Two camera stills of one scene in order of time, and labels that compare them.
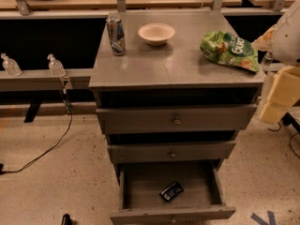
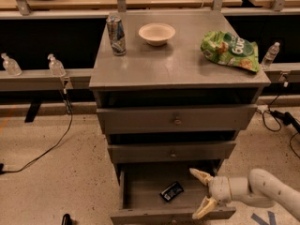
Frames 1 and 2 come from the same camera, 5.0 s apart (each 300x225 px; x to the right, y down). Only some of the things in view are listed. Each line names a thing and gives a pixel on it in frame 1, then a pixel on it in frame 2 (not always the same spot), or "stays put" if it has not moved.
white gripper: x=288 y=37 to x=219 y=188
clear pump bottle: x=55 y=67 stays put
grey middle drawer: x=175 y=152 stays put
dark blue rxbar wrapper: x=172 y=191 stays put
